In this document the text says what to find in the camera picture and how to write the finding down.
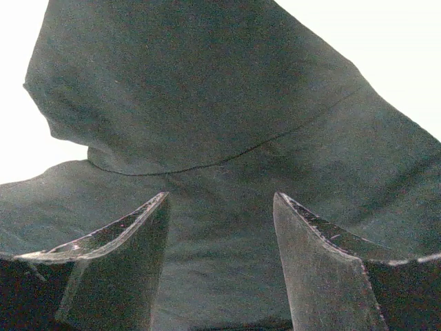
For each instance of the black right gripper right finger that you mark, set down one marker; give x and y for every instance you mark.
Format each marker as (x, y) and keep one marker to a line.
(337, 280)

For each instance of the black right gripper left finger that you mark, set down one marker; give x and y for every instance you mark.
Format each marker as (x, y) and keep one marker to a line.
(106, 280)

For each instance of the black t-shirt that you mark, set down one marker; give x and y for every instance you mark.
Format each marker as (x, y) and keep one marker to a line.
(220, 104)

